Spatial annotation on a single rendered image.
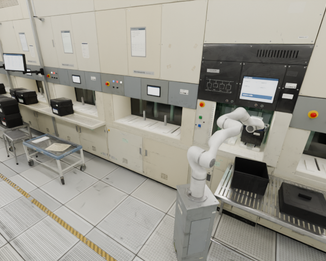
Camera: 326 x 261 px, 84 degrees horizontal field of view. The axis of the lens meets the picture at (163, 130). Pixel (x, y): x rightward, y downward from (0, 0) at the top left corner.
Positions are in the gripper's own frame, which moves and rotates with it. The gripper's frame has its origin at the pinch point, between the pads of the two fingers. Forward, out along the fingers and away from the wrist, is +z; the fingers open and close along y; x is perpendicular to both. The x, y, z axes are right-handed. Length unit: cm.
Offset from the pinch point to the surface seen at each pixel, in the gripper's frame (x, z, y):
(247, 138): -20.2, -8.5, -3.0
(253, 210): -44, -89, 22
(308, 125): 13, -27, 43
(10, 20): 112, -56, -440
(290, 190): -34, -61, 43
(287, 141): -5.3, -26.7, 32.7
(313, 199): -34, -61, 58
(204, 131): -15, -31, -47
